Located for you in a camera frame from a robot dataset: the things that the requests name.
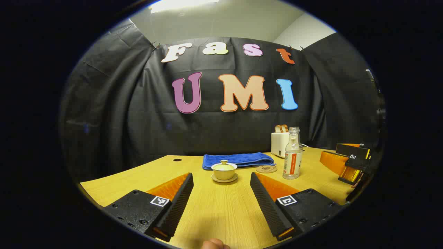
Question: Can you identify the clear water bottle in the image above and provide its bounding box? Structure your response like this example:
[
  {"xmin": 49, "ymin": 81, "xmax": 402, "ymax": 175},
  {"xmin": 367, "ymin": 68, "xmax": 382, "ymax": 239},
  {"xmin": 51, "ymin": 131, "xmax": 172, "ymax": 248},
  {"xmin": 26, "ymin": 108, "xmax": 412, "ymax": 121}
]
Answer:
[{"xmin": 283, "ymin": 127, "xmax": 304, "ymax": 180}]

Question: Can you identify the black backdrop cloth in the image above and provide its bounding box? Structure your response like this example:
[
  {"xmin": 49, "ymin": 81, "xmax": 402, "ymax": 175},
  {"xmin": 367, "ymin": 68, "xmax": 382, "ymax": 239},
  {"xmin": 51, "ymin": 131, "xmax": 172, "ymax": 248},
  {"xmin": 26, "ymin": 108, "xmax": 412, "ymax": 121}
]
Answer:
[{"xmin": 59, "ymin": 19, "xmax": 386, "ymax": 184}]

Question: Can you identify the cream teacup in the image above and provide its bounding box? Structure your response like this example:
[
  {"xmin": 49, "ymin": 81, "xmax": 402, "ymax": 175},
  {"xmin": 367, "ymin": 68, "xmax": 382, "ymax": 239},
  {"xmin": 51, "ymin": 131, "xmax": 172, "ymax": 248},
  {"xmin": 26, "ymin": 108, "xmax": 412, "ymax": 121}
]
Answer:
[{"xmin": 212, "ymin": 168, "xmax": 237, "ymax": 181}]

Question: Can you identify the blue towel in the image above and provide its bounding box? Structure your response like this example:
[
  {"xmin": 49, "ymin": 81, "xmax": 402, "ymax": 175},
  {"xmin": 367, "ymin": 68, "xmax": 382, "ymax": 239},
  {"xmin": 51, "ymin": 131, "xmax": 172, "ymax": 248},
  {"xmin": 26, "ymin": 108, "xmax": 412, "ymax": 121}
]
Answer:
[{"xmin": 202, "ymin": 152, "xmax": 276, "ymax": 170}]

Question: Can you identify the cream teacup lid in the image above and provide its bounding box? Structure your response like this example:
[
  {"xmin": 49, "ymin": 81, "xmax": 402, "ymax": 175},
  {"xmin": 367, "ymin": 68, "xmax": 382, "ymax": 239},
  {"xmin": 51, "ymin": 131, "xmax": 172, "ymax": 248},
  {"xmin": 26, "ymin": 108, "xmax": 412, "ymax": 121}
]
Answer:
[{"xmin": 211, "ymin": 160, "xmax": 238, "ymax": 171}]

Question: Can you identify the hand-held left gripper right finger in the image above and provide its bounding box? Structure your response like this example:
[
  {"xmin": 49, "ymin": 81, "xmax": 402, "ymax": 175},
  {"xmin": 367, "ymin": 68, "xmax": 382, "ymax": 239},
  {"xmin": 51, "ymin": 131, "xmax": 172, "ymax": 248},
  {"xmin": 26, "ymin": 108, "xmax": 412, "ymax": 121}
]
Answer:
[{"xmin": 250, "ymin": 172, "xmax": 343, "ymax": 242}]

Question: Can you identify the white toaster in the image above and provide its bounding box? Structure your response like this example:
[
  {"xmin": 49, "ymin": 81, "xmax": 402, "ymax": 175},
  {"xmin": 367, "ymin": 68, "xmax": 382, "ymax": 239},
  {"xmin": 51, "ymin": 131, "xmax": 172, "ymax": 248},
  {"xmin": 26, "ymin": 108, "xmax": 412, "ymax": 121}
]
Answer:
[{"xmin": 271, "ymin": 131, "xmax": 291, "ymax": 158}]

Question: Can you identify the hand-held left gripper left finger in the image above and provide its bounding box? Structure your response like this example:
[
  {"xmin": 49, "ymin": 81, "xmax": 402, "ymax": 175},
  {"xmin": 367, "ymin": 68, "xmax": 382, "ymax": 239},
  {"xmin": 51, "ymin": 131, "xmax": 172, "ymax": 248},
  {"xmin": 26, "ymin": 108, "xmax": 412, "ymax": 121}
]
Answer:
[{"xmin": 104, "ymin": 172, "xmax": 194, "ymax": 242}]

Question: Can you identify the cream saucer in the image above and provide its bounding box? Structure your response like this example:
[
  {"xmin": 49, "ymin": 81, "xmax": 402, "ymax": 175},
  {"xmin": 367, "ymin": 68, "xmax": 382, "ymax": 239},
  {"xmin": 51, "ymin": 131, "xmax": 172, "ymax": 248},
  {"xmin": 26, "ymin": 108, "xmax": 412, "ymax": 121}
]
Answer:
[{"xmin": 211, "ymin": 173, "xmax": 239, "ymax": 183}]

